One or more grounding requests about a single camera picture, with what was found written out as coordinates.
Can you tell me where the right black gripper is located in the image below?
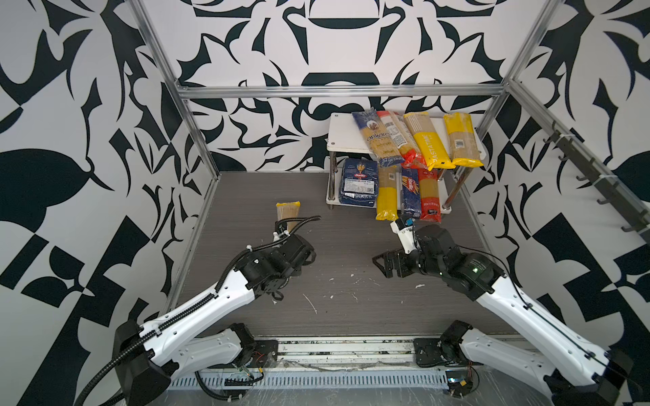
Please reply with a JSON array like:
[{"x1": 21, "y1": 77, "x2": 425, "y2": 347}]
[{"x1": 371, "y1": 243, "x2": 447, "y2": 280}]

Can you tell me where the red yellow spaghetti bag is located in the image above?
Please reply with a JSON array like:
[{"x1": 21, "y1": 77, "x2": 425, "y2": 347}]
[{"x1": 418, "y1": 169, "x2": 442, "y2": 223}]

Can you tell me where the blue Barilla spaghetti bag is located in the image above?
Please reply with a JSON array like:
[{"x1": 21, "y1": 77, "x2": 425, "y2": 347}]
[{"x1": 401, "y1": 167, "x2": 421, "y2": 218}]

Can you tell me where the yellow Pastatime bag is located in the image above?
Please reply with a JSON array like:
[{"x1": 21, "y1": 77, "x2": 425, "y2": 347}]
[
  {"x1": 404, "y1": 112, "x2": 455, "y2": 171},
  {"x1": 276, "y1": 201, "x2": 301, "y2": 231}
]

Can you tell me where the red label spaghetti bag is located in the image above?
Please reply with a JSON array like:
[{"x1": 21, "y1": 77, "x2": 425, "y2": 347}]
[{"x1": 377, "y1": 111, "x2": 427, "y2": 169}]

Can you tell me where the blue Barilla pasta box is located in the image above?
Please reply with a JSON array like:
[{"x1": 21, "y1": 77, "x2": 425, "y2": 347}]
[{"x1": 339, "y1": 158, "x2": 378, "y2": 207}]

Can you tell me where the yellow spaghetti bag short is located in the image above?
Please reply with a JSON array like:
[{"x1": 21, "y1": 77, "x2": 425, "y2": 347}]
[{"x1": 443, "y1": 113, "x2": 483, "y2": 168}]

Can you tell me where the blue label spaghetti bag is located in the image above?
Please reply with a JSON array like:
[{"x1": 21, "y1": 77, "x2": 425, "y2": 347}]
[{"x1": 351, "y1": 109, "x2": 404, "y2": 167}]

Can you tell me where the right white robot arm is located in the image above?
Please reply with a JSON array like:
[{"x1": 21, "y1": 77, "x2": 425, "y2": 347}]
[{"x1": 372, "y1": 218, "x2": 633, "y2": 405}]

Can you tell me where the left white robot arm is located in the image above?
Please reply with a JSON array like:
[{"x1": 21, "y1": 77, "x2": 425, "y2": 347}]
[{"x1": 74, "y1": 216, "x2": 319, "y2": 405}]

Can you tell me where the white two-tier shelf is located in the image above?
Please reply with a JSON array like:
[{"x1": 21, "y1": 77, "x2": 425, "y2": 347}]
[{"x1": 326, "y1": 113, "x2": 488, "y2": 215}]

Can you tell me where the small circuit board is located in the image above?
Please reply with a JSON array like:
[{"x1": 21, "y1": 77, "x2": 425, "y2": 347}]
[{"x1": 445, "y1": 368, "x2": 480, "y2": 399}]

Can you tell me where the aluminium frame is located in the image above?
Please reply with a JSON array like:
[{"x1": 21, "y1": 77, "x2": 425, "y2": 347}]
[{"x1": 126, "y1": 0, "x2": 650, "y2": 336}]

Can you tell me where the white slotted cable duct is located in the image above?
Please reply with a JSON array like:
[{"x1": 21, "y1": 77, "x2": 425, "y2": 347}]
[{"x1": 144, "y1": 369, "x2": 448, "y2": 391}]

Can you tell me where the wall hook rack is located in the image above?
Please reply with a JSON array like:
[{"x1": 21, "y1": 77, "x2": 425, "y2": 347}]
[{"x1": 544, "y1": 120, "x2": 649, "y2": 245}]

